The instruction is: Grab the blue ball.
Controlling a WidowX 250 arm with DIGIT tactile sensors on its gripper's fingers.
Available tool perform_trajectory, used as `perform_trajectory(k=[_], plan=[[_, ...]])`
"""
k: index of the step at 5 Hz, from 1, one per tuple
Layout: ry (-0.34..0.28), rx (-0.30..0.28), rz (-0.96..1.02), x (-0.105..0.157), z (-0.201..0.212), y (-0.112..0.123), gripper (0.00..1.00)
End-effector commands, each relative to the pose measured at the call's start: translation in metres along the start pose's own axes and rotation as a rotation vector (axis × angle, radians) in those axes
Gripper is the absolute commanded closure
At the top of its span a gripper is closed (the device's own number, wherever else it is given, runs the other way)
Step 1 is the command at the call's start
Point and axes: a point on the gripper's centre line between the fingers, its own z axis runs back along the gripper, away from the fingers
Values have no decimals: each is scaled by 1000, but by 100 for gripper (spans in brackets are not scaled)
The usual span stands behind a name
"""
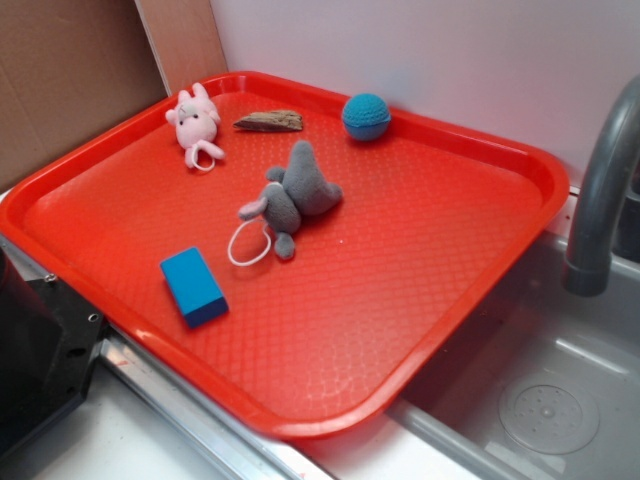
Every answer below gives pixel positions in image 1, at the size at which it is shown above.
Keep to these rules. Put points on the blue crocheted ball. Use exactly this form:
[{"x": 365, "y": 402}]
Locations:
[{"x": 366, "y": 117}]

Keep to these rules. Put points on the red plastic tray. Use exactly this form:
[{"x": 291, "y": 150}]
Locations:
[{"x": 433, "y": 215}]

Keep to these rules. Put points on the grey plush elephant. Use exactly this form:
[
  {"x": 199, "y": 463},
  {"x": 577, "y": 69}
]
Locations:
[{"x": 293, "y": 193}]

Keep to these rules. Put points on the brown wood piece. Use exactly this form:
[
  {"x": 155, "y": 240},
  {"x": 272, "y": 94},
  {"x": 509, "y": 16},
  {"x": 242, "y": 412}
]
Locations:
[{"x": 275, "y": 121}]

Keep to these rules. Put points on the blue rectangular block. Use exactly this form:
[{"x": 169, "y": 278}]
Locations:
[{"x": 194, "y": 288}]

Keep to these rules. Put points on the pink plush toy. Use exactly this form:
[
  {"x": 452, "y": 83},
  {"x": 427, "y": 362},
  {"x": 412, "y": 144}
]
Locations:
[{"x": 196, "y": 120}]

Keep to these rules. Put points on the grey plastic sink basin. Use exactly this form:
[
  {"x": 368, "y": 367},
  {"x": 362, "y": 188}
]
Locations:
[{"x": 537, "y": 383}]

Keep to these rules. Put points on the grey sink faucet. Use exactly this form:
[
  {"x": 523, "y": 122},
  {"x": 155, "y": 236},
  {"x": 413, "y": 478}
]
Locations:
[{"x": 606, "y": 218}]

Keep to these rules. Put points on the brown cardboard panel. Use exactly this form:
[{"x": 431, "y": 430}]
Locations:
[{"x": 70, "y": 70}]

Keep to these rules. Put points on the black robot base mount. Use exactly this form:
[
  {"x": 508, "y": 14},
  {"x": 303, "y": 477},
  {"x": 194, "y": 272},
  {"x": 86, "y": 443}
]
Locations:
[{"x": 50, "y": 339}]

